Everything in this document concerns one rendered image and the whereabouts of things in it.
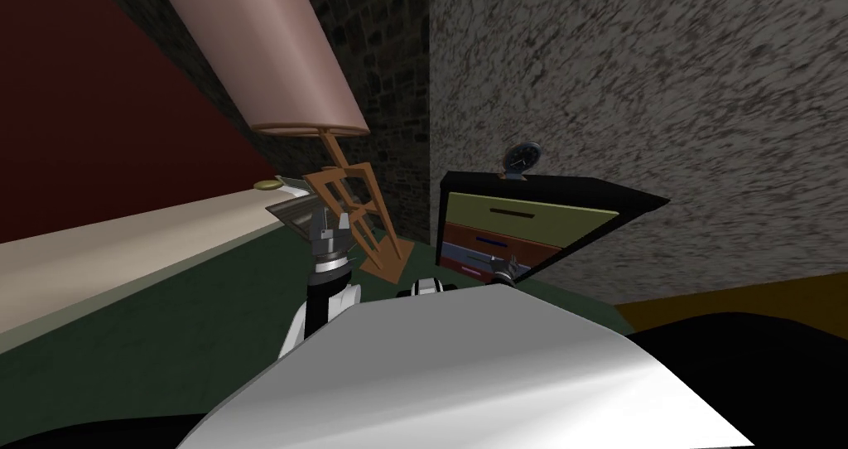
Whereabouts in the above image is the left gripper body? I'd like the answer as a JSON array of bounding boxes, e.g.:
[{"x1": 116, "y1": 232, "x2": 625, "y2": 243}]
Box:
[{"x1": 309, "y1": 226, "x2": 353, "y2": 260}]

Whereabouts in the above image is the brown drawer front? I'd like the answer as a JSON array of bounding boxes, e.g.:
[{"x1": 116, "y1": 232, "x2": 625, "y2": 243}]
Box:
[{"x1": 441, "y1": 221, "x2": 564, "y2": 271}]

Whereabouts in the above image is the grey ridged slab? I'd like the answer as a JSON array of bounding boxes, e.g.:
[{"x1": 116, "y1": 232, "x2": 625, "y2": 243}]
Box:
[{"x1": 264, "y1": 176, "x2": 323, "y2": 244}]

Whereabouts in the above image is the blue grey drawer front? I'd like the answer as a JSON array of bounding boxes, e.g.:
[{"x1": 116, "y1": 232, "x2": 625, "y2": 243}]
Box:
[{"x1": 439, "y1": 241, "x2": 532, "y2": 279}]

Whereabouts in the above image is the dark red drawer front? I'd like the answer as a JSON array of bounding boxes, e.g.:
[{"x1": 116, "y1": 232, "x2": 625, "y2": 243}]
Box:
[{"x1": 437, "y1": 256, "x2": 497, "y2": 285}]

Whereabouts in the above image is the olive yellow drawer front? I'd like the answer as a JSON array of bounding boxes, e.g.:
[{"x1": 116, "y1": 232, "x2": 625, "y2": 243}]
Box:
[{"x1": 443, "y1": 191, "x2": 622, "y2": 251}]

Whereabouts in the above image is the round blue grey clock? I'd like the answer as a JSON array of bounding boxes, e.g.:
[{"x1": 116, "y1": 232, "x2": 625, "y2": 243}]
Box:
[{"x1": 500, "y1": 141, "x2": 544, "y2": 182}]

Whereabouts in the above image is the black drawer cabinet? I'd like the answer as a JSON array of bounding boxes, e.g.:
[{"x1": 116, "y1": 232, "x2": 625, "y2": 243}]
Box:
[{"x1": 435, "y1": 170, "x2": 671, "y2": 287}]

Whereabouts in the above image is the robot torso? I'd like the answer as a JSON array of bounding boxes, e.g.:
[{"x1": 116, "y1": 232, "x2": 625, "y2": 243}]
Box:
[{"x1": 175, "y1": 276, "x2": 756, "y2": 449}]

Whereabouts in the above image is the pink shade wooden floor lamp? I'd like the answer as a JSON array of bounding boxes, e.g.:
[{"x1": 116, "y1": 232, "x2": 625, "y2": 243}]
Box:
[{"x1": 151, "y1": 0, "x2": 417, "y2": 286}]

